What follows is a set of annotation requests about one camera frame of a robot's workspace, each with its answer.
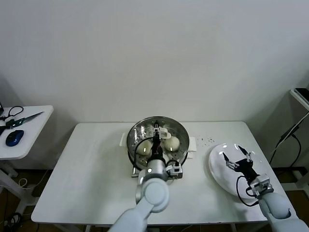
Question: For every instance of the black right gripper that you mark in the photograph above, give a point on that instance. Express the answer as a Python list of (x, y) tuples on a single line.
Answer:
[(245, 166)]

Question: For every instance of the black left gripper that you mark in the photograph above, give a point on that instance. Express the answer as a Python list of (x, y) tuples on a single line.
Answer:
[(157, 148)]

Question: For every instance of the white steamed baozi bun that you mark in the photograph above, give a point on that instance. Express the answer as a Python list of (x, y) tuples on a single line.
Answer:
[(144, 147), (172, 143)]

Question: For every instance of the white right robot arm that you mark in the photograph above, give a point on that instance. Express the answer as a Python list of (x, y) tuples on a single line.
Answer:
[(277, 205)]

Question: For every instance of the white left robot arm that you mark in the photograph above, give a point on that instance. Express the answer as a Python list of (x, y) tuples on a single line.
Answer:
[(154, 193)]

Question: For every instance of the stainless steel steamer basket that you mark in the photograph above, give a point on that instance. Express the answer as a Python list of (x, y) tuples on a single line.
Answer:
[(135, 135)]

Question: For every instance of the round white plate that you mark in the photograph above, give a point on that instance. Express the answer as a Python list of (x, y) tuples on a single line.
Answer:
[(217, 169)]

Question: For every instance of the white electric cooking pot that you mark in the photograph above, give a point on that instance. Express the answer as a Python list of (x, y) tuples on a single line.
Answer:
[(193, 145)]

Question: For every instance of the black inline adapter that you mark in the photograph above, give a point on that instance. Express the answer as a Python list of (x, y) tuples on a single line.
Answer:
[(289, 133)]

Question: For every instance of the white slanted pole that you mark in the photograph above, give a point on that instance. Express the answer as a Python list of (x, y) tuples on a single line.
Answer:
[(303, 117)]

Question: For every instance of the white shelf board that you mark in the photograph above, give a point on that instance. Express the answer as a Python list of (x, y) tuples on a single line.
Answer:
[(291, 91)]

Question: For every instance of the black flat device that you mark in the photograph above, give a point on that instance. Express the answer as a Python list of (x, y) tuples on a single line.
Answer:
[(303, 93)]

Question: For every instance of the white side table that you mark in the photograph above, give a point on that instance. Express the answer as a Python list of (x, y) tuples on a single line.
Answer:
[(36, 135)]

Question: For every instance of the blue computer mouse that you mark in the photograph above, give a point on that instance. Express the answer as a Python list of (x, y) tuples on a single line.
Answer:
[(14, 137)]

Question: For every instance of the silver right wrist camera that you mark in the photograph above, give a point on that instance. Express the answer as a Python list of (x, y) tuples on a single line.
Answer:
[(263, 181)]

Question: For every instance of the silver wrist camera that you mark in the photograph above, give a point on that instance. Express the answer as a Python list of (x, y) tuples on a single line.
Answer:
[(263, 181), (176, 170)]

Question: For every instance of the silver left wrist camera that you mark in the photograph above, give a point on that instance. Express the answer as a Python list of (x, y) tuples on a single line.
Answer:
[(176, 170)]

